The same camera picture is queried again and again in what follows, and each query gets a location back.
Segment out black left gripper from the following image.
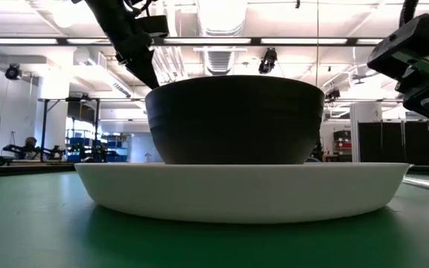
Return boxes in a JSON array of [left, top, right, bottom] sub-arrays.
[[83, 0, 170, 90]]

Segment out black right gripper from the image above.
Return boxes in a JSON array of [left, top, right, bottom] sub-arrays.
[[366, 13, 429, 198]]

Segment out green table mat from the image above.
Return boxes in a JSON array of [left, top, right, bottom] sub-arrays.
[[0, 170, 429, 268]]

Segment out black partition cabinet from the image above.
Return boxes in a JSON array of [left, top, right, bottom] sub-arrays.
[[357, 120, 429, 165]]

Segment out silver metal spoon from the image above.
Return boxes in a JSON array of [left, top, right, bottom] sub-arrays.
[[402, 176, 429, 196]]

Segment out black stand frame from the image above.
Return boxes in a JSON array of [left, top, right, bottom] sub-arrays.
[[37, 96, 102, 163]]

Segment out black bowl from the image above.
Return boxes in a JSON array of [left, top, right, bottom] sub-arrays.
[[144, 74, 326, 165]]

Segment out black sleeved cable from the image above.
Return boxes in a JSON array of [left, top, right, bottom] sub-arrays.
[[398, 0, 421, 28]]

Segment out white round plate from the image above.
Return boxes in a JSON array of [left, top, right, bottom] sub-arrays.
[[74, 162, 413, 225]]

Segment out black overhead camera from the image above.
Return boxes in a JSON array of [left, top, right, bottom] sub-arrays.
[[257, 47, 279, 75]]

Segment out blue storage bins shelf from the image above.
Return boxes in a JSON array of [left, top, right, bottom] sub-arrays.
[[65, 128, 132, 163]]

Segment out person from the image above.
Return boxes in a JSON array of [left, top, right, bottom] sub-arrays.
[[23, 136, 39, 161]]

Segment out white ceiling air duct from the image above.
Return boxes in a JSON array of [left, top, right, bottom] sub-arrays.
[[194, 0, 250, 76]]

